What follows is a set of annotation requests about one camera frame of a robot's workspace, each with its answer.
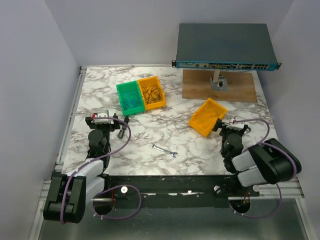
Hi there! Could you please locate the yellow wire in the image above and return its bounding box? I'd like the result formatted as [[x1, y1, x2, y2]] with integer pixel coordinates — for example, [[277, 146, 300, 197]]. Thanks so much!
[[197, 103, 221, 126]]

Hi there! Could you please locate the dark purple wire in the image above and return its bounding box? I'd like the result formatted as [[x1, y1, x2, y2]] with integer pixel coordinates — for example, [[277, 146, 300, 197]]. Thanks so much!
[[141, 84, 162, 105]]

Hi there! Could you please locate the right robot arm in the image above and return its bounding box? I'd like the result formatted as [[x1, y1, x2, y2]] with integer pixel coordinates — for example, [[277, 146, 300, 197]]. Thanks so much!
[[212, 118, 302, 196]]

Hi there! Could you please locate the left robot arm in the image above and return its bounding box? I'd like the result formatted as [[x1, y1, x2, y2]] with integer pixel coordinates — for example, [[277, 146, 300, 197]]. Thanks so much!
[[43, 113, 121, 224]]

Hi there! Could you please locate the loose yellow plastic bin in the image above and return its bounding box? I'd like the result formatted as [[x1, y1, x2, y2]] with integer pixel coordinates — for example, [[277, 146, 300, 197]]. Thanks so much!
[[188, 98, 228, 138]]

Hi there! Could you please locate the wooden base board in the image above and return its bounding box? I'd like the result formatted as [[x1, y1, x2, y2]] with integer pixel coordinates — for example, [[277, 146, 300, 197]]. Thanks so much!
[[182, 69, 258, 103]]

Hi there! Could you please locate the green plastic bin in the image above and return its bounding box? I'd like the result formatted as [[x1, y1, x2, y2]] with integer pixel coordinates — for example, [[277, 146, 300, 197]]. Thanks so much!
[[116, 80, 145, 117]]

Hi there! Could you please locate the small silver open-end wrench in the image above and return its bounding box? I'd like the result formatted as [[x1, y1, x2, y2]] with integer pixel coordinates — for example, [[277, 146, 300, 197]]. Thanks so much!
[[149, 143, 179, 158]]

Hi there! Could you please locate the orange plastic bin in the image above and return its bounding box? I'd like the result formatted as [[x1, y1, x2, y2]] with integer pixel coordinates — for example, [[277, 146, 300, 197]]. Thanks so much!
[[137, 76, 166, 111]]

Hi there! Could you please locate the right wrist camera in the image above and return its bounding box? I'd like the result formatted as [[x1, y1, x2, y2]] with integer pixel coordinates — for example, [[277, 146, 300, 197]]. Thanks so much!
[[223, 116, 246, 131]]

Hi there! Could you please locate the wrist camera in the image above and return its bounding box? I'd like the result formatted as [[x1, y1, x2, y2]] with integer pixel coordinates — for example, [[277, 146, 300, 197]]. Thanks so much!
[[223, 116, 246, 131], [91, 110, 111, 125]]

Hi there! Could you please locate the black T-handle socket tool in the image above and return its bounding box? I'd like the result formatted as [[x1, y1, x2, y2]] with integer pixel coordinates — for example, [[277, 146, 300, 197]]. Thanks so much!
[[117, 116, 129, 139]]

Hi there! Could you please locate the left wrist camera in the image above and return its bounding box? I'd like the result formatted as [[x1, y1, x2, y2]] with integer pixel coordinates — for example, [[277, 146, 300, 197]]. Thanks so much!
[[91, 110, 111, 125]]

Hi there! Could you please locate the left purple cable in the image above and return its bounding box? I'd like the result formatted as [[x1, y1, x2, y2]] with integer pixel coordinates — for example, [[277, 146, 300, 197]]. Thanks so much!
[[59, 117, 142, 225]]

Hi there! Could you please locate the grey switch stand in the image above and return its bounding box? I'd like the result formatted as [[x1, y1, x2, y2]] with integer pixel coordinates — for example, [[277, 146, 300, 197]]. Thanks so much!
[[210, 69, 228, 92]]

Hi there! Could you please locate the black mounting rail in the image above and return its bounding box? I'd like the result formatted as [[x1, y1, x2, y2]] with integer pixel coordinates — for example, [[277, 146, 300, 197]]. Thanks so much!
[[41, 168, 305, 209]]

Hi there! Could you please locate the blue network switch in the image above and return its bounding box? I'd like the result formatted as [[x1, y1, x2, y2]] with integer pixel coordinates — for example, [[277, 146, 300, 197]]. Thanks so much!
[[171, 23, 282, 71]]

